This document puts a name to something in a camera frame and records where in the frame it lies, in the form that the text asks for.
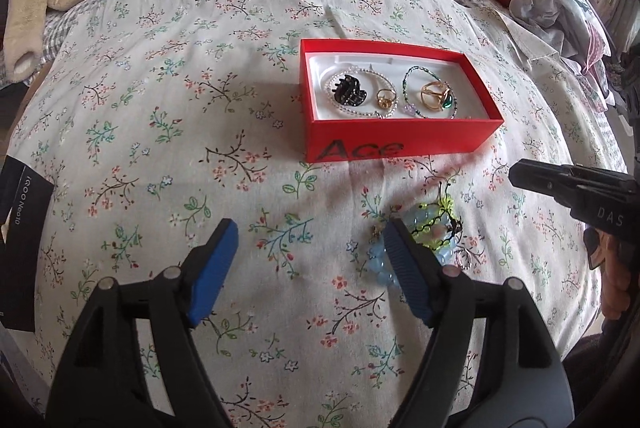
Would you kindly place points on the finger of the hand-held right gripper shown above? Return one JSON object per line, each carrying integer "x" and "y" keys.
{"x": 555, "y": 194}
{"x": 540, "y": 173}

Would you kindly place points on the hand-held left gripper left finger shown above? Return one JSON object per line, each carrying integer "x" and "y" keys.
{"x": 212, "y": 273}

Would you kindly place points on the floral quilt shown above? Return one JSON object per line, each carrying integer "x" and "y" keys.
{"x": 200, "y": 108}

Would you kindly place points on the dark object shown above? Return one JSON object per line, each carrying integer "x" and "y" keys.
{"x": 630, "y": 98}

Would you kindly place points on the black hair claw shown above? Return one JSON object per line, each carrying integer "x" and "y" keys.
{"x": 350, "y": 94}

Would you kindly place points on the black phone box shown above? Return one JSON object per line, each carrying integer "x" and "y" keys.
{"x": 20, "y": 233}

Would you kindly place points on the white cloth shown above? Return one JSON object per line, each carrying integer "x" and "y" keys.
{"x": 530, "y": 43}

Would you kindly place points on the pile of clothes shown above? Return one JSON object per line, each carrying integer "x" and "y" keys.
{"x": 565, "y": 8}

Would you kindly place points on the person's right hand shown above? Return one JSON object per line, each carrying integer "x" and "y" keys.
{"x": 617, "y": 278}

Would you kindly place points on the red cardboard box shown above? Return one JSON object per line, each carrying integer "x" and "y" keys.
{"x": 450, "y": 138}

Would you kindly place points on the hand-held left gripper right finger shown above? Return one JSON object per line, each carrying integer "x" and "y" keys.
{"x": 410, "y": 270}

